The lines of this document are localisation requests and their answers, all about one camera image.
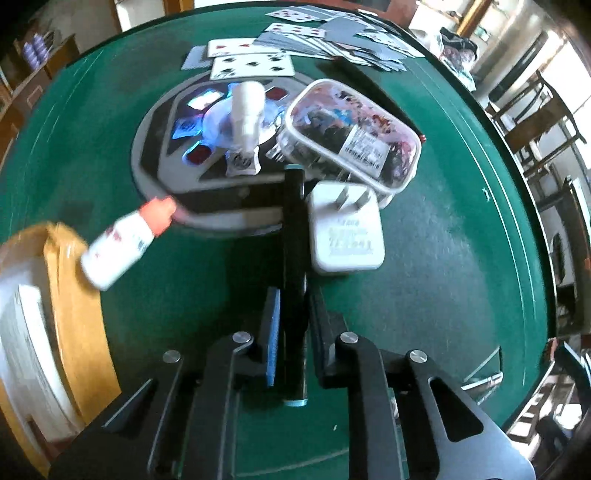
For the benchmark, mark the clear cartoon zipper pouch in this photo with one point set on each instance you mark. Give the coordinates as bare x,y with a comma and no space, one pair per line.
338,134

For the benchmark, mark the spread pile of cards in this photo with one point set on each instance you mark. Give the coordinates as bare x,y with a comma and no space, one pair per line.
316,32

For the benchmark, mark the white bottle red cap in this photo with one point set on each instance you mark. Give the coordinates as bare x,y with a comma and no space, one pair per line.
124,242

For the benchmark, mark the dark wooden chair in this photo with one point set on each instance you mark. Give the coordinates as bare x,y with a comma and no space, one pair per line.
530,114

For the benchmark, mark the spade playing card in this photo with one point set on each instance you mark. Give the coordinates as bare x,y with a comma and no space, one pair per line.
252,66

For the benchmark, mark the heart playing card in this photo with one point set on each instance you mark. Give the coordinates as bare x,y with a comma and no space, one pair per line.
229,46

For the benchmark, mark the white squeeze tube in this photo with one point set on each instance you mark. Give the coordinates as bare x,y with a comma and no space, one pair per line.
247,110

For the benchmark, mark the yellow cardboard box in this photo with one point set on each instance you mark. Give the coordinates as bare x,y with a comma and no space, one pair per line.
57,374

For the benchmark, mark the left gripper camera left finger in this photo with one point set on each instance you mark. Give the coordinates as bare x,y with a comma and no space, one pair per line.
269,333

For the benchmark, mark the face-down grey card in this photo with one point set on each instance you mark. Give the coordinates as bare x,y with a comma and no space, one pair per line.
196,58

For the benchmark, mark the white power adapter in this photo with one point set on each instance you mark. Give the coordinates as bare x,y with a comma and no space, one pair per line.
345,227

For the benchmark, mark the mahjong table centre control panel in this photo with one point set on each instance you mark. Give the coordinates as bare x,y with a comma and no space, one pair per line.
179,150

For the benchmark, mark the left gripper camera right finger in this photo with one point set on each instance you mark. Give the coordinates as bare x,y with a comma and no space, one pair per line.
325,326

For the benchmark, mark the black cylindrical tube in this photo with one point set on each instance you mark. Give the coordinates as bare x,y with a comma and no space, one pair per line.
295,266

